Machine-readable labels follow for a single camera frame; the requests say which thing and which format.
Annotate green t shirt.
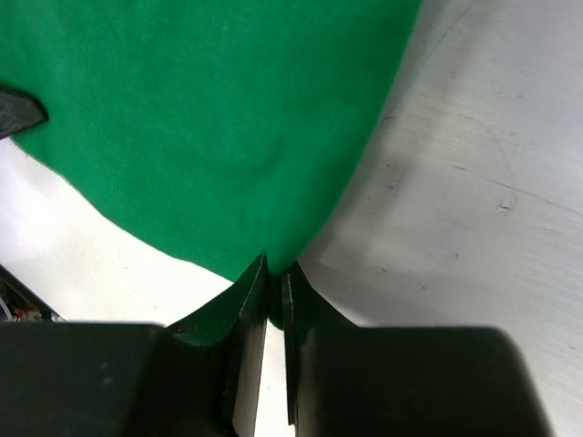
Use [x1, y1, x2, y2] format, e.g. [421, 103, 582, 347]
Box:
[1, 1, 422, 327]

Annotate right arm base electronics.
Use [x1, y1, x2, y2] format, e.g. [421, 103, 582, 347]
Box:
[0, 266, 64, 322]

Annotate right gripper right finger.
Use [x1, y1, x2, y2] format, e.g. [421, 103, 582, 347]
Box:
[281, 263, 363, 436]

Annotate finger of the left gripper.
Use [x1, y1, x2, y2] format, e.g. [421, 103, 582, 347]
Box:
[0, 85, 49, 140]

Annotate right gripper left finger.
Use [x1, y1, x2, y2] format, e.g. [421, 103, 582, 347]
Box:
[167, 255, 269, 436]

